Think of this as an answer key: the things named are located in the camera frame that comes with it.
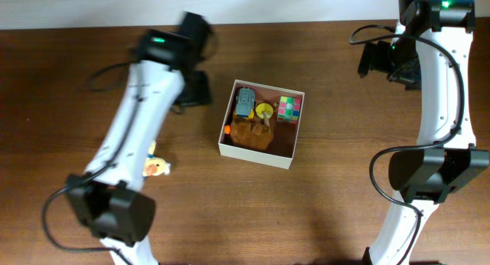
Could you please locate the yellow grey toy truck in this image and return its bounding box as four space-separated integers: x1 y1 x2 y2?
234 87 256 119

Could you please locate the brown plush toy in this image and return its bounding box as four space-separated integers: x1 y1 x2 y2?
224 117 274 151

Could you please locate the wooden yellow rattle drum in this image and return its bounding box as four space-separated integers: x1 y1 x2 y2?
255 102 279 132

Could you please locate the colourful puzzle cube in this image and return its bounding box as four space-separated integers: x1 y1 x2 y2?
276 96 302 124

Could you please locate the white box pink interior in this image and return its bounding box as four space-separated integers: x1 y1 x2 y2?
217 80 305 169

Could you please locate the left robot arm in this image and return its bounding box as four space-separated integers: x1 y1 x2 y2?
63 12 213 264

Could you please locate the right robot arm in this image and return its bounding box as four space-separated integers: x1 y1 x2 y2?
358 0 489 265

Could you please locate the yellow plush duck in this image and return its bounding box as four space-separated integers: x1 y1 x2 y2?
142 141 172 178

